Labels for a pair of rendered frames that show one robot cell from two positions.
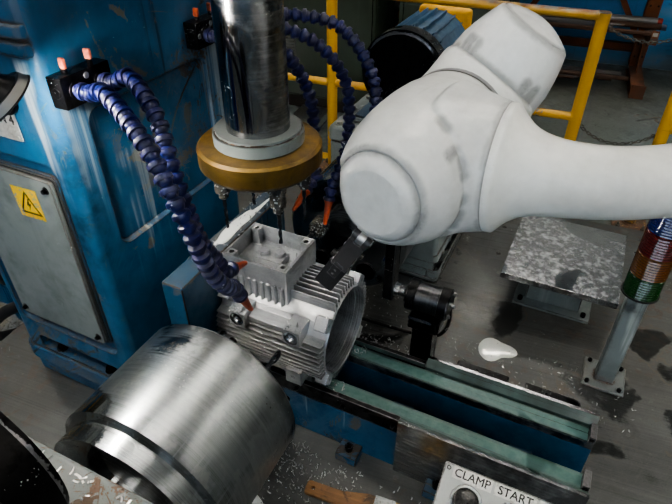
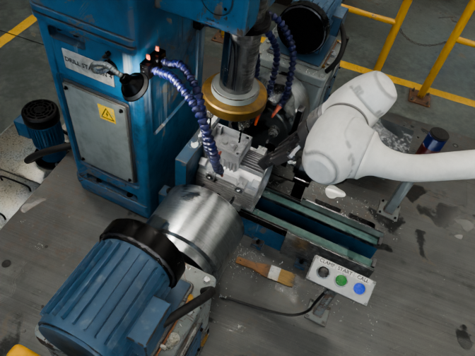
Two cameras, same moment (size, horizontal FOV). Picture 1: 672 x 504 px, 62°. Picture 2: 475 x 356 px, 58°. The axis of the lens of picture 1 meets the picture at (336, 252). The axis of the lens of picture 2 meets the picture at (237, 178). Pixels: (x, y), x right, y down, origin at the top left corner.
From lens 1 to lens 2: 0.47 m
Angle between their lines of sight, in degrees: 14
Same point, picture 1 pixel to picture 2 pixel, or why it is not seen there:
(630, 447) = (396, 246)
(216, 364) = (214, 207)
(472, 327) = not seen: hidden behind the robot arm
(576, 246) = (385, 135)
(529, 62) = (382, 104)
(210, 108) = (196, 55)
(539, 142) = (382, 152)
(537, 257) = not seen: hidden behind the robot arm
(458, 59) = (352, 98)
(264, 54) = (250, 58)
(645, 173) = (417, 169)
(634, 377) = (403, 211)
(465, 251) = not seen: hidden behind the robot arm
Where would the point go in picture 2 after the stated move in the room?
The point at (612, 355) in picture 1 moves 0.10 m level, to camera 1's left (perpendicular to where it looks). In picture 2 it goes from (394, 200) to (368, 199)
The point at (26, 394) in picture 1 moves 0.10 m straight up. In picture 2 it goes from (76, 204) to (71, 186)
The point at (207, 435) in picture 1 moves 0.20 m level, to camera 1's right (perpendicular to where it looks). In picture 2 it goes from (213, 240) to (291, 244)
